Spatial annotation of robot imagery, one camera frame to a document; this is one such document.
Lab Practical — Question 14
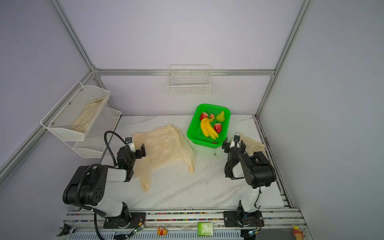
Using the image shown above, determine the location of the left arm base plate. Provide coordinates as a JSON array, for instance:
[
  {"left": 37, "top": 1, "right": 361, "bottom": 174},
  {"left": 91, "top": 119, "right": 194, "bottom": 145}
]
[{"left": 103, "top": 212, "right": 147, "bottom": 229}]

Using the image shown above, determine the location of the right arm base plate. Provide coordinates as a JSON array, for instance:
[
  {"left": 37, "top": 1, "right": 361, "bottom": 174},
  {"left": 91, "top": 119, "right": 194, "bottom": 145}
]
[{"left": 223, "top": 211, "right": 265, "bottom": 228}]

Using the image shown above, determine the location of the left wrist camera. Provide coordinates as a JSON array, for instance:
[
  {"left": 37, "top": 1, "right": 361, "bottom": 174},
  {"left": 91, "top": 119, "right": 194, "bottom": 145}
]
[{"left": 125, "top": 137, "right": 136, "bottom": 152}]

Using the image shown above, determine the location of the red fake strawberry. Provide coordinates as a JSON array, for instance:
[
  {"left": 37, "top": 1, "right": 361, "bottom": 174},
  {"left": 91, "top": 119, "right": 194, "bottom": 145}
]
[
  {"left": 214, "top": 123, "right": 223, "bottom": 134},
  {"left": 200, "top": 112, "right": 209, "bottom": 120}
]

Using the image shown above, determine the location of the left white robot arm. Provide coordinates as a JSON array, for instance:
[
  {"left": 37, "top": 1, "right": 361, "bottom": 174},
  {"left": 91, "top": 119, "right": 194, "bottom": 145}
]
[{"left": 63, "top": 143, "right": 146, "bottom": 222}]

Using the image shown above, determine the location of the small orange toy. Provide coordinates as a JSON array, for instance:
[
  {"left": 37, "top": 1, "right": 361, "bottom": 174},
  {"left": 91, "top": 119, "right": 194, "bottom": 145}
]
[{"left": 157, "top": 227, "right": 168, "bottom": 236}]

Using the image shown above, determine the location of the white upper mesh shelf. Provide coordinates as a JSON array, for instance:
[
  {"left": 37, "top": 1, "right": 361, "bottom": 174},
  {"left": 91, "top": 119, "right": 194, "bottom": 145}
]
[{"left": 40, "top": 81, "right": 110, "bottom": 142}]

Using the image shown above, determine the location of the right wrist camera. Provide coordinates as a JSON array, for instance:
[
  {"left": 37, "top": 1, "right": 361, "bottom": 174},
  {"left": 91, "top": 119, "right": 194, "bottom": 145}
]
[{"left": 233, "top": 135, "right": 241, "bottom": 148}]

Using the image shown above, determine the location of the white wire wall basket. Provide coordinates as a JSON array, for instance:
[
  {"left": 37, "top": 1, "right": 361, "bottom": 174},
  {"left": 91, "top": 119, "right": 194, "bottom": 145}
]
[{"left": 166, "top": 65, "right": 211, "bottom": 97}]

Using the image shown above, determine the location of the yellow red toy figure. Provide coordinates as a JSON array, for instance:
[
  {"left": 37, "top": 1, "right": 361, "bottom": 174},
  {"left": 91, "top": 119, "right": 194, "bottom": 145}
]
[{"left": 293, "top": 225, "right": 304, "bottom": 240}]

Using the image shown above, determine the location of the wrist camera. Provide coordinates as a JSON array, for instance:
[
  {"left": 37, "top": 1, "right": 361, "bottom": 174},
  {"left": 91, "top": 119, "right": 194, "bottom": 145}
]
[
  {"left": 125, "top": 137, "right": 136, "bottom": 152},
  {"left": 233, "top": 135, "right": 241, "bottom": 148}
]

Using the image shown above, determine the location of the translucent beige plastic bag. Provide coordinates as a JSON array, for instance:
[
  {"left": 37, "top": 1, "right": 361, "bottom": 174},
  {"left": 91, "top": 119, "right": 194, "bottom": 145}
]
[{"left": 133, "top": 124, "right": 195, "bottom": 192}]

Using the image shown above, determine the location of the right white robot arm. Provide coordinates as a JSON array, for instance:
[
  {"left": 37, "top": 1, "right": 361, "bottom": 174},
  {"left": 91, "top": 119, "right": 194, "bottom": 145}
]
[{"left": 222, "top": 135, "right": 277, "bottom": 227}]

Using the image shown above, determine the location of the green plastic basket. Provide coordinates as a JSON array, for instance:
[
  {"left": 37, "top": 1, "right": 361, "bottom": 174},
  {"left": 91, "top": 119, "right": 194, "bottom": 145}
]
[{"left": 187, "top": 104, "right": 231, "bottom": 149}]

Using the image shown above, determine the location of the white mesh shelf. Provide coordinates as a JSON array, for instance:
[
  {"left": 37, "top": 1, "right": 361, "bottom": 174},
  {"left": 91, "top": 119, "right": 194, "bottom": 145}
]
[
  {"left": 40, "top": 81, "right": 110, "bottom": 142},
  {"left": 65, "top": 107, "right": 121, "bottom": 159}
]

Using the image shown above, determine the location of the white lower mesh shelf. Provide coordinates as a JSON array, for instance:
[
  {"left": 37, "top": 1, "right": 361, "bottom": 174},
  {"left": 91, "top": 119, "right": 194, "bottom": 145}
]
[{"left": 65, "top": 107, "right": 121, "bottom": 159}]

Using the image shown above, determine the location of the yellow fake banana bunch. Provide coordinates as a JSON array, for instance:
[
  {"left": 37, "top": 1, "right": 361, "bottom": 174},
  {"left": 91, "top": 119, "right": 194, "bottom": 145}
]
[{"left": 200, "top": 118, "right": 219, "bottom": 140}]

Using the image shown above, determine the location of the black corrugated cable left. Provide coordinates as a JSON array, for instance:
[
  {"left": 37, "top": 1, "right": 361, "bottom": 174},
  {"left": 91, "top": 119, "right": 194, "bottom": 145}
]
[{"left": 103, "top": 130, "right": 127, "bottom": 168}]

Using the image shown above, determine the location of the green box on rail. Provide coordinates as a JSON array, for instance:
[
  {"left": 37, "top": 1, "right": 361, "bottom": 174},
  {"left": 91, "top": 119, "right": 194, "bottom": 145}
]
[{"left": 198, "top": 222, "right": 214, "bottom": 237}]

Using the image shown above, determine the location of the green fake pear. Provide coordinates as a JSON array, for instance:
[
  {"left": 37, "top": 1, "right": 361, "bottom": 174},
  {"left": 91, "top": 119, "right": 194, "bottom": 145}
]
[{"left": 216, "top": 111, "right": 226, "bottom": 123}]

